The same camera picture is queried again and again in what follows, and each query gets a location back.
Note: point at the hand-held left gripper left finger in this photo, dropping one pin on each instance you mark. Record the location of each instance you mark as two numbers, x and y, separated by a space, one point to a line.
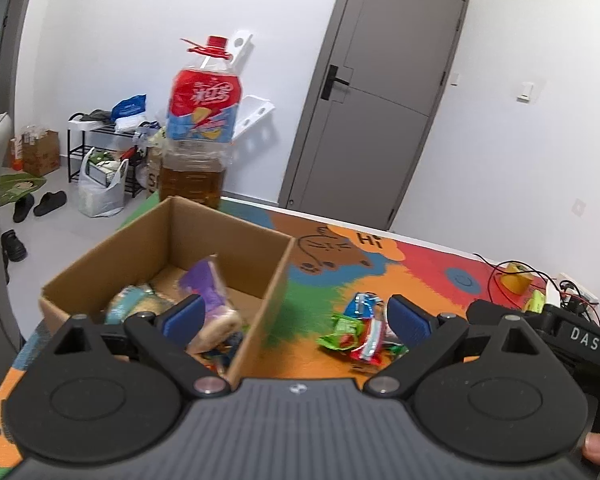
182 321

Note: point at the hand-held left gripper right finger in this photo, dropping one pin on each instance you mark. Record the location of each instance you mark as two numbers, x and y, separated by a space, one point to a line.
410 321

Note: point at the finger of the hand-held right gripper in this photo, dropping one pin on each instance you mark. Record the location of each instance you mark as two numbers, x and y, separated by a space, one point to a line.
485 312

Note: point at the small green snack packet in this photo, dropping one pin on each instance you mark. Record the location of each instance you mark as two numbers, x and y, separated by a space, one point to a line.
396 349

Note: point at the purple bread packet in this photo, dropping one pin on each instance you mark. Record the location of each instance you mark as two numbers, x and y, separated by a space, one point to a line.
210 300

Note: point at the red candy packet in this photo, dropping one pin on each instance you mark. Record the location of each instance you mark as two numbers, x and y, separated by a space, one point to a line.
370 342

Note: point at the blue candy packet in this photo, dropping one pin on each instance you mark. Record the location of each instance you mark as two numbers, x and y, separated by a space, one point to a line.
362 305

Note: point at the teal sandwich packet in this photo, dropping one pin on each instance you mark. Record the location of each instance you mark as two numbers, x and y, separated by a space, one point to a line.
135 305

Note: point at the green candy packet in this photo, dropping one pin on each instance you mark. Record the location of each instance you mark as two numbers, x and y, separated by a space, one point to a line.
342 334

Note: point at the brown cardboard box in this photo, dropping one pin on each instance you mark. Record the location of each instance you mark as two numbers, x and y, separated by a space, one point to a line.
260 305

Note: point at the yellow tape roll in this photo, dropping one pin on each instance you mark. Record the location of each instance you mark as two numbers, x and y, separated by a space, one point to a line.
516 277

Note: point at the white power strip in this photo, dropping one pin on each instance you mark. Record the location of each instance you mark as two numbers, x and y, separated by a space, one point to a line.
580 291

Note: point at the green tissue box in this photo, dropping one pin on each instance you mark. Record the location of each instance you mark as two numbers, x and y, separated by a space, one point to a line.
536 301

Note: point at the colourful cartoon printed mat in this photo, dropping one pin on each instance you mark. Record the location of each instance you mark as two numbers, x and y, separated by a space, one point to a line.
430 270

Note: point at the printed cardboard box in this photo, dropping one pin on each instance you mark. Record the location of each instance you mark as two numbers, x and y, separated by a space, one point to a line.
152 175

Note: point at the white plastic bag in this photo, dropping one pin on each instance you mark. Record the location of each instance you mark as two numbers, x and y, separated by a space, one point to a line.
100 195

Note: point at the black slipper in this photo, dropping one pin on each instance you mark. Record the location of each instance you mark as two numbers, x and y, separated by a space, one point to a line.
23 207
49 203

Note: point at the black shoe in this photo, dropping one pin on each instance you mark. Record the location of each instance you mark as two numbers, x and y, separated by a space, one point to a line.
14 246

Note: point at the black shoe rack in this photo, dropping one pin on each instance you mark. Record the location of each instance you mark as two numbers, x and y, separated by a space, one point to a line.
75 160

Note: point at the green floor rug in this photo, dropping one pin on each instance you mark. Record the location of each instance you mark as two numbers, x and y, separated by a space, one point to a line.
22 187

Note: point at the large iced tea bottle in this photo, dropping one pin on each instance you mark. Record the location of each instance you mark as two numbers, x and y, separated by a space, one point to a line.
200 110

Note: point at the grey door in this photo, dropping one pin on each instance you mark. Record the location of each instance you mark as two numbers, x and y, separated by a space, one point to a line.
375 110

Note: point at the blue and white bag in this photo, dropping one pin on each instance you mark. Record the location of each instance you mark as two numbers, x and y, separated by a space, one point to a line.
128 107

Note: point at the cardboard box with bottles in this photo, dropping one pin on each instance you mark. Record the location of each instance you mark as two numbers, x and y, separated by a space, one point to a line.
37 152

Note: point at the white perforated plastic rack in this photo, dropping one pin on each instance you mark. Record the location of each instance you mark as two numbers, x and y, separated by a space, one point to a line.
252 110

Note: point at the dark cloth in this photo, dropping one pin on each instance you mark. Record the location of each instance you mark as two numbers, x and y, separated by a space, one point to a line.
95 116

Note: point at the white light switch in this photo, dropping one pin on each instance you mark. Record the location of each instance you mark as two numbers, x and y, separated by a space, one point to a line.
526 91

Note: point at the small white wall switch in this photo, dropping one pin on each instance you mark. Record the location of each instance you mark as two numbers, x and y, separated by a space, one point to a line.
455 78

